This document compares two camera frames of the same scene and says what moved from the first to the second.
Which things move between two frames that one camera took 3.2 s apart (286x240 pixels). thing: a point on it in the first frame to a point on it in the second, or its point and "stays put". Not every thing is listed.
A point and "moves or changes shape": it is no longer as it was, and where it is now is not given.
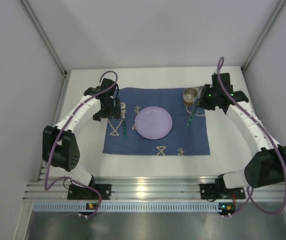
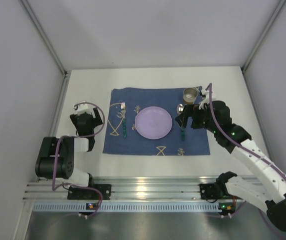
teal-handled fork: x=123 y=111 stays put
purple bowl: x=153 y=122 stays put
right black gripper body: x=202 y=100 to x=190 y=116
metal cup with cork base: x=189 y=95 stays put
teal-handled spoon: x=191 y=116 moves or changes shape
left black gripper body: x=114 y=111 to x=83 y=121
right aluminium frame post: x=280 y=5 stays put
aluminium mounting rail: x=144 y=188 stays put
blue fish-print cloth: x=188 y=134 stays put
